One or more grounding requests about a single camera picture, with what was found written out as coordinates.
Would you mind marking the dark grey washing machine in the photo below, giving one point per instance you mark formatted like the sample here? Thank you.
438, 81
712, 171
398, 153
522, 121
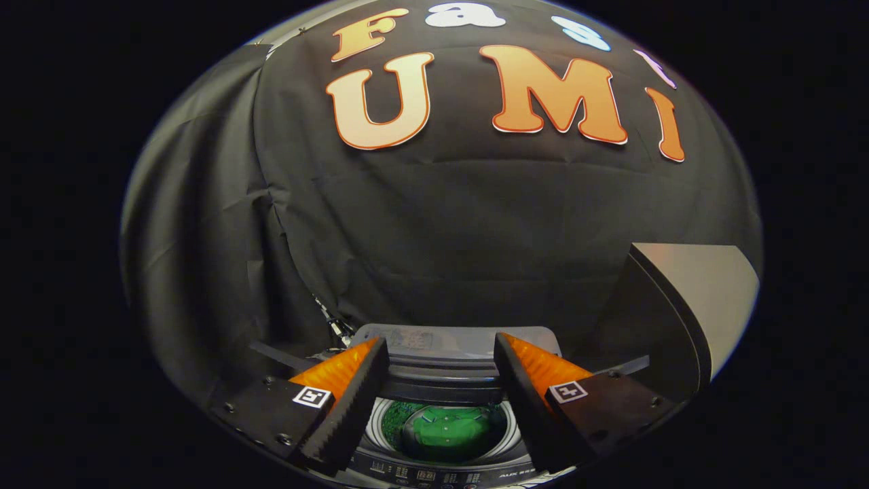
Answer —
461, 343

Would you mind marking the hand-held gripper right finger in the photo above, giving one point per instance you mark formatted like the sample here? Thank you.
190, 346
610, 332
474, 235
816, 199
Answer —
533, 421

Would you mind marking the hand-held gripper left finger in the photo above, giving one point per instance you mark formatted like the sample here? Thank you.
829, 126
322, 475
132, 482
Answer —
346, 421

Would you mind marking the green polo shirt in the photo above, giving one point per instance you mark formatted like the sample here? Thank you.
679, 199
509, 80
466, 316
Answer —
448, 431

